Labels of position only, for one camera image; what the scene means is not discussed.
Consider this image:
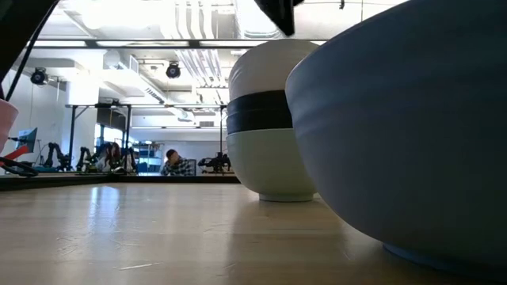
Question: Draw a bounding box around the white bowl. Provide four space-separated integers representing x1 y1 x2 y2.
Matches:
228 38 320 102

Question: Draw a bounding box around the black bowl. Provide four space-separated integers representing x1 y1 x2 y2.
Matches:
226 110 294 135
227 89 289 115

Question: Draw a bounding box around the blue bowl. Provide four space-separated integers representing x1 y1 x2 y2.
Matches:
284 0 507 283

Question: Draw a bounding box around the pink bowl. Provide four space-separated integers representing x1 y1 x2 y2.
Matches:
0 98 20 154

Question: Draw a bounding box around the black ceiling spotlight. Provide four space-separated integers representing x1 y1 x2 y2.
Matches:
165 61 182 79
30 66 49 86

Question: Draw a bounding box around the light green bowl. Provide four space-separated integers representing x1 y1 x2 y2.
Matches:
225 127 318 203

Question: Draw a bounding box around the person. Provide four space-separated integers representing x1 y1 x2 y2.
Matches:
160 148 197 177

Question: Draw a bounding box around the blue storage shelf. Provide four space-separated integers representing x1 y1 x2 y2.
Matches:
132 141 164 174

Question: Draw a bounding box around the dark hanging panel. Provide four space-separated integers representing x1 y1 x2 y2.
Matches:
97 107 128 131

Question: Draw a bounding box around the background computer monitor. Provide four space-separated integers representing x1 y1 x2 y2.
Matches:
15 127 39 154

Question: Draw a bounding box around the red object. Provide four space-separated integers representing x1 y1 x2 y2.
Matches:
3 144 31 162

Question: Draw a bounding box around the black aluminium table frame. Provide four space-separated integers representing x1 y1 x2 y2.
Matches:
0 173 242 192

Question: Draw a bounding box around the black background station frame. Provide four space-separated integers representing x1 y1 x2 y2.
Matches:
65 101 229 173

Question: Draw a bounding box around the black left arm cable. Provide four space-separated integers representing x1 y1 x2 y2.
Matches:
3 0 60 102

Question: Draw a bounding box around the thick black cable loop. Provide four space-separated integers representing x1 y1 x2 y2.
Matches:
0 156 40 177

